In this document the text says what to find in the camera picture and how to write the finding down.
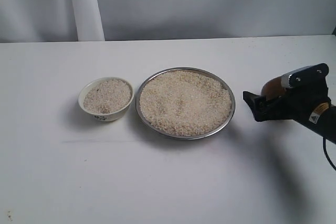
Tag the brown wooden cup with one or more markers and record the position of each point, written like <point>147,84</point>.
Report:
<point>273,89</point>

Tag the white backdrop curtain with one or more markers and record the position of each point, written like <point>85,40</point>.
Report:
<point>100,20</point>

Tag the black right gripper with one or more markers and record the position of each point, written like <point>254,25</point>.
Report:
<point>303,93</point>

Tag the round steel rice plate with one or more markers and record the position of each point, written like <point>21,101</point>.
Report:
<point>185,103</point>

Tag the white ceramic rice bowl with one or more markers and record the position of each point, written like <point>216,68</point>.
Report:
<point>106,99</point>

